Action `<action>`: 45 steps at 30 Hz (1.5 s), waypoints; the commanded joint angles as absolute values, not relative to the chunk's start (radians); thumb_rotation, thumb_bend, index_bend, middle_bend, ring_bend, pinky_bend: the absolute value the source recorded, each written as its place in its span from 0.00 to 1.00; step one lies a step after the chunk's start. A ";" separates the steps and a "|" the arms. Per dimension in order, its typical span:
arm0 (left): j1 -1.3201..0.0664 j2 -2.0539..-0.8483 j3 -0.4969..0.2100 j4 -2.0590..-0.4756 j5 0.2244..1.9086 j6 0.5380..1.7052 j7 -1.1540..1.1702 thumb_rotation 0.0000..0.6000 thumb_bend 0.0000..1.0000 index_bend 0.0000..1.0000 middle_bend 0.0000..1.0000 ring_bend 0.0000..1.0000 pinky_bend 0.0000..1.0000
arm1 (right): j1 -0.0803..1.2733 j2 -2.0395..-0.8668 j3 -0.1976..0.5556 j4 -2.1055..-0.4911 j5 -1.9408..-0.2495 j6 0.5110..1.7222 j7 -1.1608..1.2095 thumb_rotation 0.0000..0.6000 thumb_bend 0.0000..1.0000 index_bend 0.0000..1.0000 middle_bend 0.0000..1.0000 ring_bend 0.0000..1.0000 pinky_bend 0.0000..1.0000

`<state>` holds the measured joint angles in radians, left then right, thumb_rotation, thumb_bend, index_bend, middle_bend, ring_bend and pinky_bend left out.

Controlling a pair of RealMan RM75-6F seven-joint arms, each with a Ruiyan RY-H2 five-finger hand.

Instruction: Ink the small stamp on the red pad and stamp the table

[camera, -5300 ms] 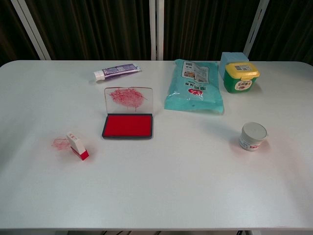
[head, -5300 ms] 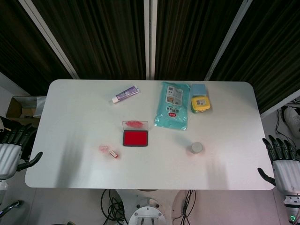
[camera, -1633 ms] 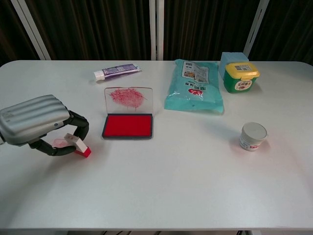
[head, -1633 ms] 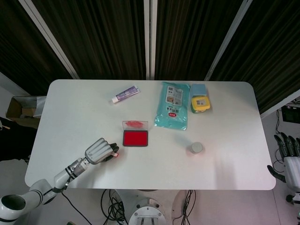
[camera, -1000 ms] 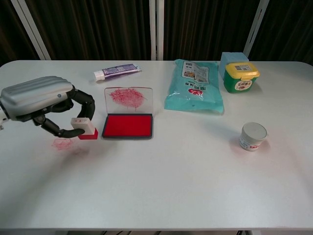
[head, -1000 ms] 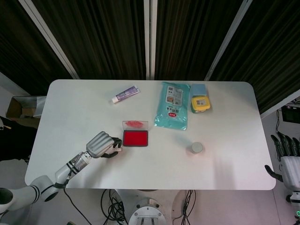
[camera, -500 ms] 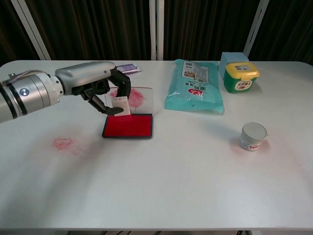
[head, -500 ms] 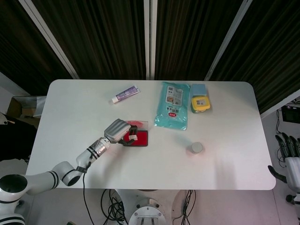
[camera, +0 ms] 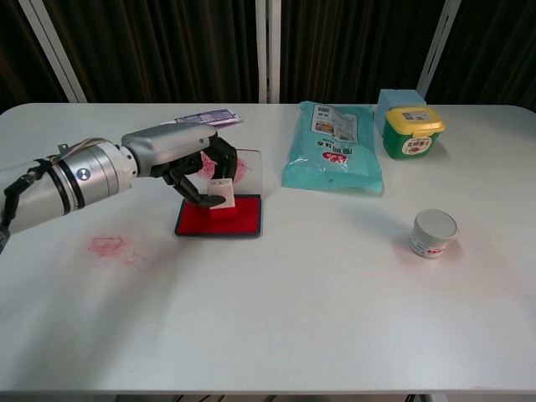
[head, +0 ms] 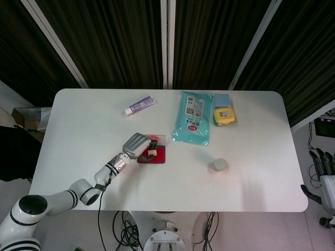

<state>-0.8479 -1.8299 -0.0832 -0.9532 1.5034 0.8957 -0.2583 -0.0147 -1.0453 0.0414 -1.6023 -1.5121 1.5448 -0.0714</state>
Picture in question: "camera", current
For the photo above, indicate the red ink pad clear lid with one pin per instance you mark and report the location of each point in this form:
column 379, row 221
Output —
column 247, row 218

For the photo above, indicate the purple white toothpaste tube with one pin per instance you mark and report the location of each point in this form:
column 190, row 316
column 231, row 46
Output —
column 213, row 116

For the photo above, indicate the white frame post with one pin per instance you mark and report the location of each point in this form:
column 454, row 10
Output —
column 435, row 46
column 54, row 50
column 268, row 50

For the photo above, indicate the green tub yellow lid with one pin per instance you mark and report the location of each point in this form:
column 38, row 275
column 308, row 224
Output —
column 412, row 134

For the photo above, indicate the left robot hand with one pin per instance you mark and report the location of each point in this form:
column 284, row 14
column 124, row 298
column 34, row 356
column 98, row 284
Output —
column 171, row 144

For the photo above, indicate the black curtain panel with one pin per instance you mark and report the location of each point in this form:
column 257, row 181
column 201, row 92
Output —
column 494, row 50
column 352, row 46
column 167, row 50
column 21, row 63

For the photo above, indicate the light blue box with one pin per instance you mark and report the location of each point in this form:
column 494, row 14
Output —
column 400, row 98

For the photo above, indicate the small white jar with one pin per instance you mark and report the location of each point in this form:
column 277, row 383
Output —
column 433, row 234

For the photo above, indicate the small white stamp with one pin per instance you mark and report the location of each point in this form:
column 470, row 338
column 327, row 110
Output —
column 224, row 190

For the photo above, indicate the teal wet wipes pack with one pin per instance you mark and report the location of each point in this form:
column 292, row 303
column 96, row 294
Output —
column 331, row 151

